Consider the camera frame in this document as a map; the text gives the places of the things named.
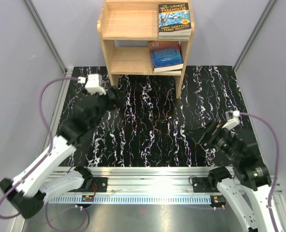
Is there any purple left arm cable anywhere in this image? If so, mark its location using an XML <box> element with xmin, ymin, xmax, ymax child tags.
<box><xmin>0</xmin><ymin>76</ymin><xmax>90</xmax><ymax>230</ymax></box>

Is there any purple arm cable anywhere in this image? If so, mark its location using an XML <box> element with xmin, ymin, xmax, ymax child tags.
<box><xmin>0</xmin><ymin>76</ymin><xmax>90</xmax><ymax>230</ymax></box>
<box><xmin>186</xmin><ymin>112</ymin><xmax>280</xmax><ymax>232</ymax></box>

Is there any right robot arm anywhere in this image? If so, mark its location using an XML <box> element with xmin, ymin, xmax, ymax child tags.
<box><xmin>194</xmin><ymin>121</ymin><xmax>284</xmax><ymax>232</ymax></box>

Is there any black marble pattern mat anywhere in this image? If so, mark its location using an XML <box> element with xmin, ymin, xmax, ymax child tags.
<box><xmin>61</xmin><ymin>66</ymin><xmax>246</xmax><ymax>167</ymax></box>

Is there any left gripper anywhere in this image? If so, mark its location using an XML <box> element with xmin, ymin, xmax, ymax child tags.
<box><xmin>90</xmin><ymin>86</ymin><xmax>124</xmax><ymax>130</ymax></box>

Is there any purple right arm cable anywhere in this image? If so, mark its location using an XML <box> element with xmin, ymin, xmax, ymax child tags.
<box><xmin>186</xmin><ymin>112</ymin><xmax>280</xmax><ymax>232</ymax></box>

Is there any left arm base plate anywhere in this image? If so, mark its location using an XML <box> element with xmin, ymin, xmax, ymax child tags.
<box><xmin>79</xmin><ymin>177</ymin><xmax>108</xmax><ymax>193</ymax></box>

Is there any light wooden bookshelf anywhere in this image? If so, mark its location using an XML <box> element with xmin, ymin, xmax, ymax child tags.
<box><xmin>96</xmin><ymin>0</ymin><xmax>195</xmax><ymax>100</ymax></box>

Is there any purple 117-storey treehouse book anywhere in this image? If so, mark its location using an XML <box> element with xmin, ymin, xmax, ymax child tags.
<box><xmin>158</xmin><ymin>30</ymin><xmax>191</xmax><ymax>40</ymax></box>

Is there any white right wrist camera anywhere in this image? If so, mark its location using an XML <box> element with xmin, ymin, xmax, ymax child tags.
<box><xmin>222</xmin><ymin>110</ymin><xmax>240</xmax><ymax>131</ymax></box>

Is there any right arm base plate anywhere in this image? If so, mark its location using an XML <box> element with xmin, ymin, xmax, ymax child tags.
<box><xmin>188</xmin><ymin>176</ymin><xmax>219</xmax><ymax>193</ymax></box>

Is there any blue sunset cover book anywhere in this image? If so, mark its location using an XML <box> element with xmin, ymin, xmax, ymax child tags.
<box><xmin>147</xmin><ymin>41</ymin><xmax>184</xmax><ymax>73</ymax></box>

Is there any red 13-storey treehouse book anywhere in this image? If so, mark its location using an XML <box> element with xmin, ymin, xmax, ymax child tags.
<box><xmin>153</xmin><ymin>70</ymin><xmax>182</xmax><ymax>75</ymax></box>

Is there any aluminium mounting rail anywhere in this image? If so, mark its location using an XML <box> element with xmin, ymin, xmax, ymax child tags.
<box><xmin>46</xmin><ymin>166</ymin><xmax>283</xmax><ymax>196</ymax></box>

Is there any black 169-storey treehouse book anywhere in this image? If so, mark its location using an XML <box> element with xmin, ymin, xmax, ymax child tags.
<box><xmin>158</xmin><ymin>2</ymin><xmax>192</xmax><ymax>32</ymax></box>

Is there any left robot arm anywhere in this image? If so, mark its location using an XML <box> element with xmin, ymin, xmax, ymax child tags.
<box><xmin>0</xmin><ymin>86</ymin><xmax>123</xmax><ymax>219</ymax></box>

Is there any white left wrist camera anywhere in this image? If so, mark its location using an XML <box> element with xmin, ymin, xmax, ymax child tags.
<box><xmin>78</xmin><ymin>73</ymin><xmax>106</xmax><ymax>95</ymax></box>

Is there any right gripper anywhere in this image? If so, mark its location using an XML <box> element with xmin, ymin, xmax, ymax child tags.
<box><xmin>186</xmin><ymin>119</ymin><xmax>242</xmax><ymax>162</ymax></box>

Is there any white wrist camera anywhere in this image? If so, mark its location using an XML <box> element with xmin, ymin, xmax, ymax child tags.
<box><xmin>222</xmin><ymin>110</ymin><xmax>240</xmax><ymax>131</ymax></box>
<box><xmin>78</xmin><ymin>73</ymin><xmax>106</xmax><ymax>95</ymax></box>

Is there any slotted cable duct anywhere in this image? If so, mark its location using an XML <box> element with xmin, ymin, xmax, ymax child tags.
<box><xmin>50</xmin><ymin>194</ymin><xmax>211</xmax><ymax>205</ymax></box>

